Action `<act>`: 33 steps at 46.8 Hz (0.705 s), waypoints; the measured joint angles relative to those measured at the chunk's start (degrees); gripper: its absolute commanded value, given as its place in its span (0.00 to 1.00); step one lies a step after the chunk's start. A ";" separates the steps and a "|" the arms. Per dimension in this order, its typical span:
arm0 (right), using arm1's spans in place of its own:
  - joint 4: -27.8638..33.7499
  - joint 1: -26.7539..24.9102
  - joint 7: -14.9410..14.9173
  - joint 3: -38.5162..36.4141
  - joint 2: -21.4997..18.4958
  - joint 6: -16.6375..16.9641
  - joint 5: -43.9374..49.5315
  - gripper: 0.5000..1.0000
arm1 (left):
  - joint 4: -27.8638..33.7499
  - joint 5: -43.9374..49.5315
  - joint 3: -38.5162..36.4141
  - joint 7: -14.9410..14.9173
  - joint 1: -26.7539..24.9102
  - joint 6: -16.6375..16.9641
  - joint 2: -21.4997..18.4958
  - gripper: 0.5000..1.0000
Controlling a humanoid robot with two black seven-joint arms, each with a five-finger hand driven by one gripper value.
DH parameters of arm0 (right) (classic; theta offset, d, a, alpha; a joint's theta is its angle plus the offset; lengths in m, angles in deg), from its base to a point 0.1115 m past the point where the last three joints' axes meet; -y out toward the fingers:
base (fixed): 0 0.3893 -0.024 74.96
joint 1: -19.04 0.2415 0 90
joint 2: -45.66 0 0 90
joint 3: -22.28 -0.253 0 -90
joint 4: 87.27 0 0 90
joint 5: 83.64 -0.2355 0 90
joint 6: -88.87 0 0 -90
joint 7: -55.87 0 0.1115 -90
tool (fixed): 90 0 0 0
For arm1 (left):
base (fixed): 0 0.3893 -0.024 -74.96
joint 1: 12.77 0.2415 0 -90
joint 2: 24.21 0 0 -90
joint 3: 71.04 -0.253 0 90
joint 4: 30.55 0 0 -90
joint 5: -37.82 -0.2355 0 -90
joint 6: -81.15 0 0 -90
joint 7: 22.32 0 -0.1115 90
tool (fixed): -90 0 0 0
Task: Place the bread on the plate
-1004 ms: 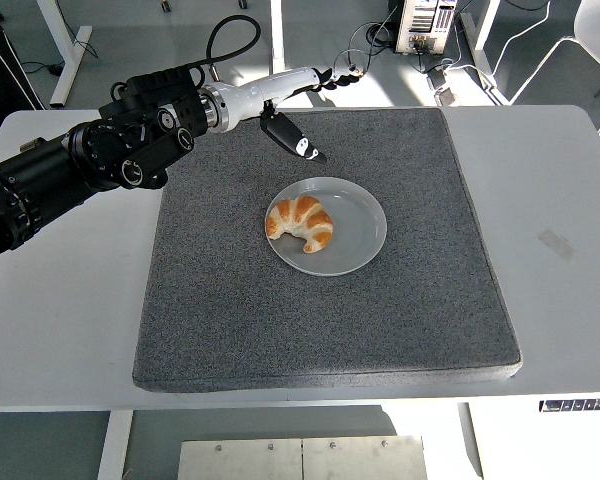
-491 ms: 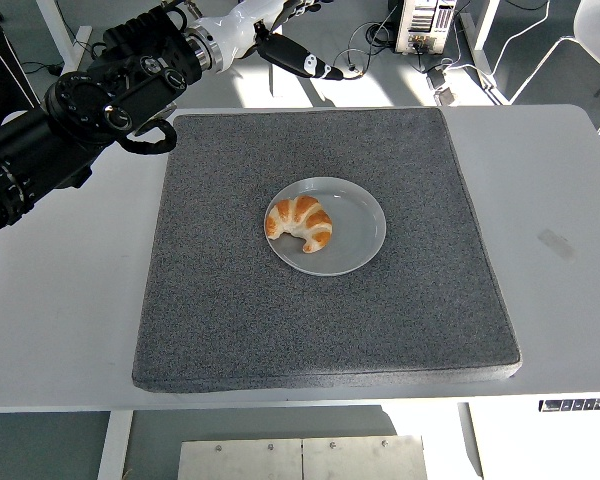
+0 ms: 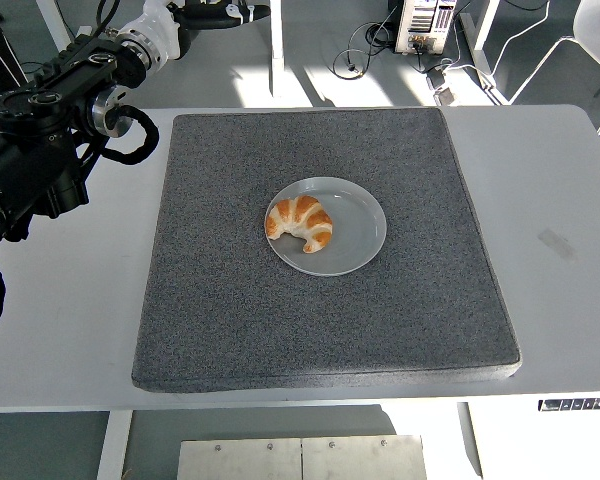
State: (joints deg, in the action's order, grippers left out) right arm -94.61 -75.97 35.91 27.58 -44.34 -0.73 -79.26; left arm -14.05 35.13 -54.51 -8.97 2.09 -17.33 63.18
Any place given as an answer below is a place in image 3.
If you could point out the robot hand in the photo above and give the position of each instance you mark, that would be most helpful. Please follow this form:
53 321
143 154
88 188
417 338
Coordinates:
160 25

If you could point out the croissant bread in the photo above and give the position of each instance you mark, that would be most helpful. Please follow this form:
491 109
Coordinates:
300 217

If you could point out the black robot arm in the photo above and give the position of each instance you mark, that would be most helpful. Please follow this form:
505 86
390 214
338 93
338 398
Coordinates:
35 150

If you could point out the grey round plate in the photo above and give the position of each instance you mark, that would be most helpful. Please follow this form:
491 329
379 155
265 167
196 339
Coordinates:
355 225

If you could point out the grey metal plate with screws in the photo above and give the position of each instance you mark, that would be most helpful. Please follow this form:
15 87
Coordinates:
300 460

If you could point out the white background table leg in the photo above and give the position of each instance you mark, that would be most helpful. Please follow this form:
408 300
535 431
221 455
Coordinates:
277 55
482 55
55 15

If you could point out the white computer tower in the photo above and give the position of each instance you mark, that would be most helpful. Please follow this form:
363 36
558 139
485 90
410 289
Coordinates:
422 25

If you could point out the grey power adapter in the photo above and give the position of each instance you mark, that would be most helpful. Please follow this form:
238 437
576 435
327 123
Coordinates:
442 95

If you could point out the grey speckled mat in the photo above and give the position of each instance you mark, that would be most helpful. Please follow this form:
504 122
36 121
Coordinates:
305 325

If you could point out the white chair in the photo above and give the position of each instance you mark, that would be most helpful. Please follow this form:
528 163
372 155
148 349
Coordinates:
597 35

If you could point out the table control panel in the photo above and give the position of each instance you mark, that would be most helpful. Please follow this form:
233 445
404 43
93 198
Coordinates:
580 405

